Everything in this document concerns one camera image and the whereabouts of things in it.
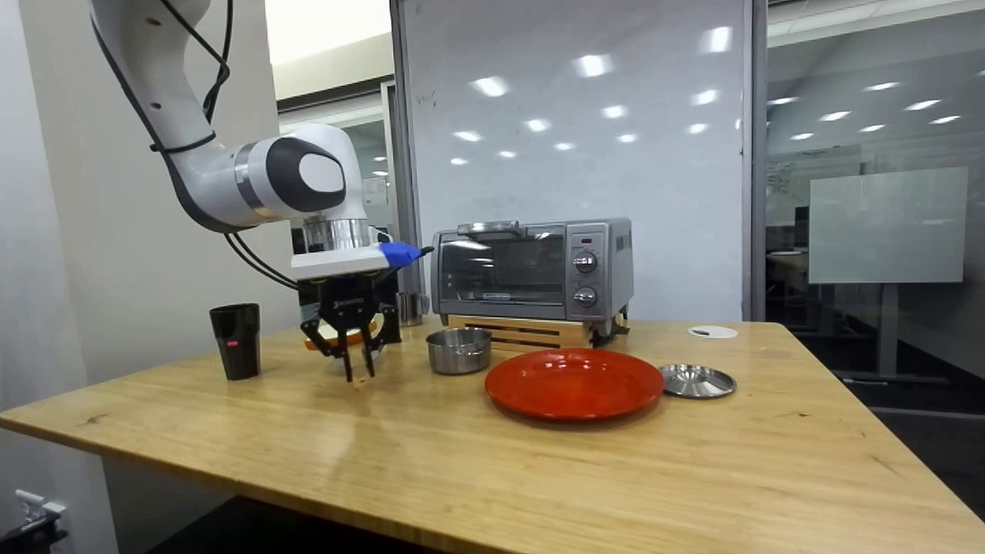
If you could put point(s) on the grey partition post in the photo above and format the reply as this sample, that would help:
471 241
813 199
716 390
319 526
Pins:
756 156

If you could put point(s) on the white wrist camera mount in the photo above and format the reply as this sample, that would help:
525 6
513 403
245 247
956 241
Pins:
341 263

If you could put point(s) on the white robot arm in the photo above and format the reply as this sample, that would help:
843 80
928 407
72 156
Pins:
186 125

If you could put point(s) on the wall whiteboard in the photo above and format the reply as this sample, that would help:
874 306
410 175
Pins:
888 226

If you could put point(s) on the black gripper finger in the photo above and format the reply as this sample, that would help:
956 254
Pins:
329 349
372 341

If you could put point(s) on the red plate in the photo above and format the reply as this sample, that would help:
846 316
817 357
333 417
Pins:
574 386

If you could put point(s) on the black clamp stand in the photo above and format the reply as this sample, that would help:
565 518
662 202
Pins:
33 524

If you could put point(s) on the small steel pot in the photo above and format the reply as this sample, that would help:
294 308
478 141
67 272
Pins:
458 352

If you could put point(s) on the small steel lid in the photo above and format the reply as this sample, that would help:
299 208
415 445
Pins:
696 380

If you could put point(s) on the black plastic tumbler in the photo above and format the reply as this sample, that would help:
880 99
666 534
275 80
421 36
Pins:
234 343

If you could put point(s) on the wooden slatted trivet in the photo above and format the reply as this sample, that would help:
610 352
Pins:
533 331

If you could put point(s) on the silver toaster oven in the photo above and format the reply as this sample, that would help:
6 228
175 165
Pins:
533 269

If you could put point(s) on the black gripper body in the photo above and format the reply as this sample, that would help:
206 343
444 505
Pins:
349 296

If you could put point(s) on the slice of white bread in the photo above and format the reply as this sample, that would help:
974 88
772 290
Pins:
342 333

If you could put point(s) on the wooden spatula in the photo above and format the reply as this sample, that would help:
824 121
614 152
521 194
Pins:
372 357

